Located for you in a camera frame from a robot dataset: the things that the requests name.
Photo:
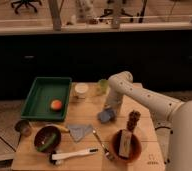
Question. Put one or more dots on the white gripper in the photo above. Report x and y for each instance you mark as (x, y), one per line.
(114, 100)

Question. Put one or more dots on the blue sponge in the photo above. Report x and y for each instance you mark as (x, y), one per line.
(106, 115)

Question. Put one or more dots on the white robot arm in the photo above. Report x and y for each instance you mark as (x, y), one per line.
(177, 112)

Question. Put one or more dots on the white brown block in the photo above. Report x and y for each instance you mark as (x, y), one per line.
(125, 144)

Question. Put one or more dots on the green translucent cup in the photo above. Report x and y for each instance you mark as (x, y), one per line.
(102, 86)

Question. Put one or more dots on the terracotta bowl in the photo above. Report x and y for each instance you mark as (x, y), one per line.
(135, 148)

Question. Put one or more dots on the white cup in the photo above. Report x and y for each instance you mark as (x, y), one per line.
(81, 90)

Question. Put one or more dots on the grey blue cloth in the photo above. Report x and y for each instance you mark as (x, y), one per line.
(79, 131)

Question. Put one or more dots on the metal fork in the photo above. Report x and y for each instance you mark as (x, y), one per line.
(106, 151)

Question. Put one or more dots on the yellow banana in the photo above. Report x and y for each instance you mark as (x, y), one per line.
(61, 128)

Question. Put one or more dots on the orange peach fruit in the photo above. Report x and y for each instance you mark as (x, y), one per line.
(56, 105)

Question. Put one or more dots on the dark red bowl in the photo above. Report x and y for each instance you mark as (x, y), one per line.
(44, 134)

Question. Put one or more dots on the green plastic tray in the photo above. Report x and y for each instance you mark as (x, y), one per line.
(44, 90)

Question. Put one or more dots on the green cucumber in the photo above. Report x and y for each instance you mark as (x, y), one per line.
(47, 143)

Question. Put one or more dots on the black office chair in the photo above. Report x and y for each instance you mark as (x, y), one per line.
(27, 3)

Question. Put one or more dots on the white handled brush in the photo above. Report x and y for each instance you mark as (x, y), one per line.
(57, 157)

